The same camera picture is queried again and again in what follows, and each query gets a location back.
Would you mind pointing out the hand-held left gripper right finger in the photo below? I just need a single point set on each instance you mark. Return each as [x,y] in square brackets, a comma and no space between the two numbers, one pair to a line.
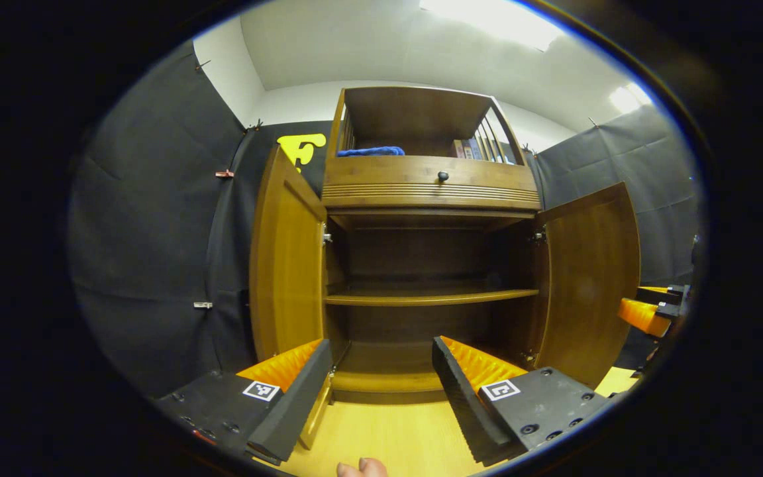
[464,404]

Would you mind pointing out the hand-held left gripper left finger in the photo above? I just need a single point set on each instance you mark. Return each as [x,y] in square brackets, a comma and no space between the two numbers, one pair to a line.
[289,411]

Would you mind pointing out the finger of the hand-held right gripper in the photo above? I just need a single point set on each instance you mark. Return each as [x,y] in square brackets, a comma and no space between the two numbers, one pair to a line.
[660,295]
[643,317]

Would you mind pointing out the wooden cabinet door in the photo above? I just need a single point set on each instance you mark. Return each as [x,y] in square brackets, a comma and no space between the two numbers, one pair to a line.
[587,285]
[285,265]

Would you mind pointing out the wooden double-door shoe cabinet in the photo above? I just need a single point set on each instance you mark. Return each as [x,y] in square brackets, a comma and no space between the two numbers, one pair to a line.
[434,258]

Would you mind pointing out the wooden cabinet drawer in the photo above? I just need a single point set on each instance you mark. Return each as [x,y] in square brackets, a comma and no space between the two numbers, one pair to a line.
[421,189]

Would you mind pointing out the wooden inner shelf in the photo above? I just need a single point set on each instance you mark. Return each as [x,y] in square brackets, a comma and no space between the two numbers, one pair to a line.
[428,299]

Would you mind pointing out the small ceiling light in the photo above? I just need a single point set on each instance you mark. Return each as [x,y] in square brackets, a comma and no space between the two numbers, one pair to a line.
[630,98]

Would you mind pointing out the black backdrop cloth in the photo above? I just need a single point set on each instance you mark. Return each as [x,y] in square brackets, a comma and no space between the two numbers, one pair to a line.
[150,252]

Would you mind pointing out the row of small books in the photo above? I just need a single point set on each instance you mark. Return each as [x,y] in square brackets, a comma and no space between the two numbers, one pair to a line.
[474,150]

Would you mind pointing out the blue cloth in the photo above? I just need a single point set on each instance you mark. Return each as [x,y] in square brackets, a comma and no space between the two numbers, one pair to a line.
[371,152]

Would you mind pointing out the large ceiling light panel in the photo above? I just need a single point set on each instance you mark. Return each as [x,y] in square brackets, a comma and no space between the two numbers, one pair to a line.
[494,20]

